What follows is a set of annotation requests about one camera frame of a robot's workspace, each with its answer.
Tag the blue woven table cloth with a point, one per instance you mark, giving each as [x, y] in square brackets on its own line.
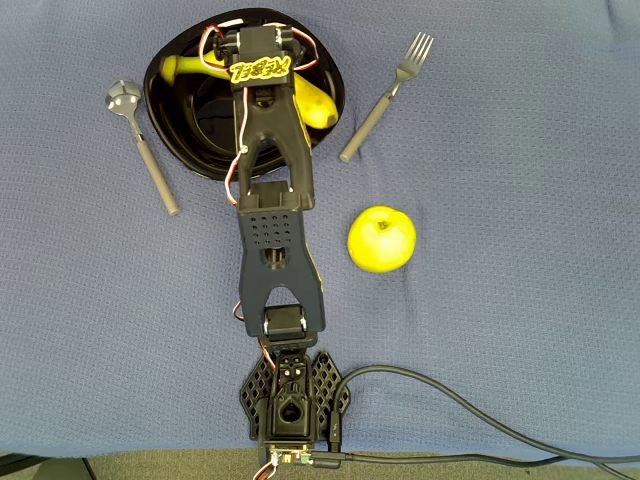
[100, 300]

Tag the black glossy glass bowl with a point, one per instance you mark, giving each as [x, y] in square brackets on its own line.
[210, 125]

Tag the black tripod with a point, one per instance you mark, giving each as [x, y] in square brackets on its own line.
[15, 462]

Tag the yellow banana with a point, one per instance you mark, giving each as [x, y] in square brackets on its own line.
[315, 102]

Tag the green-yellow apple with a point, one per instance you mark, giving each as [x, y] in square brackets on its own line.
[380, 245]

